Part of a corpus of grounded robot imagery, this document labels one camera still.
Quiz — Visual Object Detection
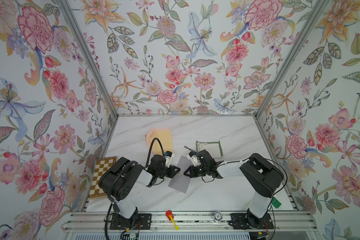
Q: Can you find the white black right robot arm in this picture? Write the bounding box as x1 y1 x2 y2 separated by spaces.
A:
184 150 284 220

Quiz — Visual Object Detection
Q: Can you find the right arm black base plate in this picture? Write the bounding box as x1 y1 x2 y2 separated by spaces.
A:
228 213 275 230

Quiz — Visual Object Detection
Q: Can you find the yellow envelope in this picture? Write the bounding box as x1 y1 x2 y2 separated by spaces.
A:
150 130 174 156

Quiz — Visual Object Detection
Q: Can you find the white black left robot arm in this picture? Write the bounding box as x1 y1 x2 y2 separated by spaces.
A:
98 152 181 220

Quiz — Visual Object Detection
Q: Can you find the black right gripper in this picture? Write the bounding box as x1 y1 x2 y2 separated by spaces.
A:
183 165 210 178

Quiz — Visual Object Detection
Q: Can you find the green tag label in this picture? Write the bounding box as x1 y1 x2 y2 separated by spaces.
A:
271 197 282 209

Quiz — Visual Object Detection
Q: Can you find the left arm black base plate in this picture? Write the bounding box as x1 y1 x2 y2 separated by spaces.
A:
109 214 152 230

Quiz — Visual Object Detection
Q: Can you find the aluminium corner frame post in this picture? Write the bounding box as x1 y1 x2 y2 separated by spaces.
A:
254 0 322 118
57 0 119 120

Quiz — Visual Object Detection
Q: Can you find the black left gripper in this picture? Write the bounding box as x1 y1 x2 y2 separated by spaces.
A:
155 165 182 179

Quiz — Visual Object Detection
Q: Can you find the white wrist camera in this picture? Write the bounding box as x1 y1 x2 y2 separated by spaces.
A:
187 152 200 167
164 151 174 168

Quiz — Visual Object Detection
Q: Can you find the aluminium corner frame post left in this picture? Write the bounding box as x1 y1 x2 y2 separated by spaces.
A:
57 0 119 120

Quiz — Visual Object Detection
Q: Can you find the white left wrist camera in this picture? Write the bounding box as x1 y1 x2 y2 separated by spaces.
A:
164 151 174 168

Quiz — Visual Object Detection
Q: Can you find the aluminium corner frame post right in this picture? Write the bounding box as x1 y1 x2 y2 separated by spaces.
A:
254 0 322 118

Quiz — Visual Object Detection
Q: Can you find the grey lavender envelope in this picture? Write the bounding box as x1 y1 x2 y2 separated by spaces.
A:
168 156 193 194

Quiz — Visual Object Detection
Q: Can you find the aluminium front rail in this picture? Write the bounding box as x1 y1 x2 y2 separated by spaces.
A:
62 211 317 233

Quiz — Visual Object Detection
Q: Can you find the pink envelope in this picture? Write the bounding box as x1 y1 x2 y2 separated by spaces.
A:
146 128 161 155

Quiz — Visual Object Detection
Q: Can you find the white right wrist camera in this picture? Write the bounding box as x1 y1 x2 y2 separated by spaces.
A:
187 152 200 167

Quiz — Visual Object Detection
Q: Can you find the black corrugated left cable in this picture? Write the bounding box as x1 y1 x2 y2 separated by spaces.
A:
104 137 166 240

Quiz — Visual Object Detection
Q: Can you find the wooden checkered chessboard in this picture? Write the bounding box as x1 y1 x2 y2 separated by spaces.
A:
88 156 118 199

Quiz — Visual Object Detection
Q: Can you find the round silver knob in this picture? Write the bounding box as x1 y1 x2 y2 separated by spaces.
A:
214 211 223 222

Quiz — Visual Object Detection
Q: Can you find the yellow stick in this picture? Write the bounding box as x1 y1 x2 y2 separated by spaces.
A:
171 218 179 230

